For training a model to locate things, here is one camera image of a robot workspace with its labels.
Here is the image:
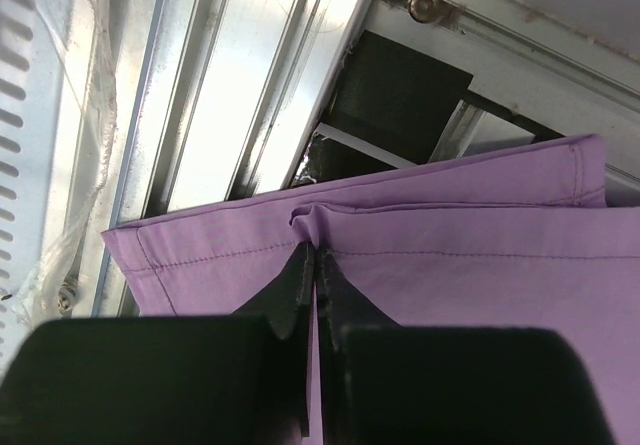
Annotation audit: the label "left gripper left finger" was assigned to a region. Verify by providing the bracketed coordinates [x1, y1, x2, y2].
[1, 243, 315, 444]

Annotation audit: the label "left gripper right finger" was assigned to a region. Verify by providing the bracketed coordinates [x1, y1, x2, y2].
[316, 251, 614, 444]

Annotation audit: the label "purple trousers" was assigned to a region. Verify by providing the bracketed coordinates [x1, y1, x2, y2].
[103, 135, 639, 444]

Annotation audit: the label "aluminium frame rail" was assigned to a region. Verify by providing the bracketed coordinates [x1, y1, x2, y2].
[100, 0, 639, 315]

